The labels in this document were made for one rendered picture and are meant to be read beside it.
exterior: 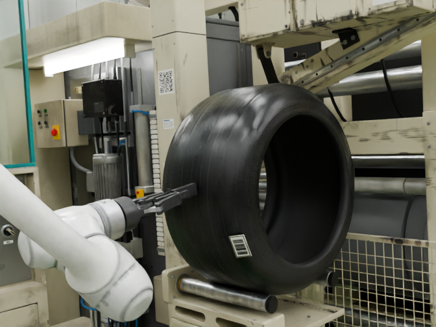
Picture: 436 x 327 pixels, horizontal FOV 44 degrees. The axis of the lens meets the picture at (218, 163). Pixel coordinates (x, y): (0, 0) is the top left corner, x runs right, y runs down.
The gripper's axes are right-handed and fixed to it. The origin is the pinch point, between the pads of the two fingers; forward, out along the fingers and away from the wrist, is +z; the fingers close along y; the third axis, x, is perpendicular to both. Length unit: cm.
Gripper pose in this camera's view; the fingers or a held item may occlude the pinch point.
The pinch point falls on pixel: (184, 192)
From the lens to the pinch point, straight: 131.4
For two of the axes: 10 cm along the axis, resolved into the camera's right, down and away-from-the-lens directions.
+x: 1.6, 9.7, 1.6
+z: 6.9, -2.2, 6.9
